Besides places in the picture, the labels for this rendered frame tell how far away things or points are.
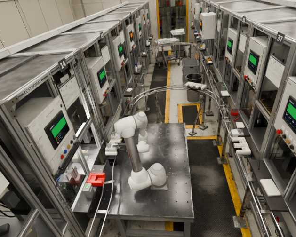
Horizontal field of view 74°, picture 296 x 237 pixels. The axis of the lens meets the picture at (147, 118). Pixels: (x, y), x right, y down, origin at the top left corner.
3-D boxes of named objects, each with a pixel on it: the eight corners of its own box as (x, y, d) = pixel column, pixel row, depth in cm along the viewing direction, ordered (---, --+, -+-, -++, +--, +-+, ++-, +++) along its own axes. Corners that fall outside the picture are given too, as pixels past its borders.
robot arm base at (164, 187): (167, 173, 223) (167, 170, 220) (167, 190, 205) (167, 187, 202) (152, 173, 226) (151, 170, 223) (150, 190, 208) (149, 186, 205)
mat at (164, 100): (169, 128, 406) (169, 127, 406) (141, 128, 415) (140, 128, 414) (171, 50, 885) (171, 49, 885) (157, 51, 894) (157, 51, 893)
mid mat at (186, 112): (205, 128, 392) (206, 127, 392) (178, 129, 400) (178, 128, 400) (200, 103, 474) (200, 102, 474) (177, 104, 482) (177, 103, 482)
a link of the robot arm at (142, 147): (137, 154, 234) (138, 144, 242) (149, 154, 231) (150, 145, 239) (135, 149, 225) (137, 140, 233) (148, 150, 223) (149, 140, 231)
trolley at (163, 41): (158, 69, 696) (156, 41, 643) (155, 64, 743) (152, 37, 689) (182, 65, 706) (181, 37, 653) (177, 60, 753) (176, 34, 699)
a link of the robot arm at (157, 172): (169, 182, 206) (168, 168, 194) (153, 189, 202) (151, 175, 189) (162, 171, 219) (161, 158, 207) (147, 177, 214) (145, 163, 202)
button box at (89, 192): (92, 198, 180) (88, 190, 173) (84, 198, 181) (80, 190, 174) (94, 191, 186) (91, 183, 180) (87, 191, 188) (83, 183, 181)
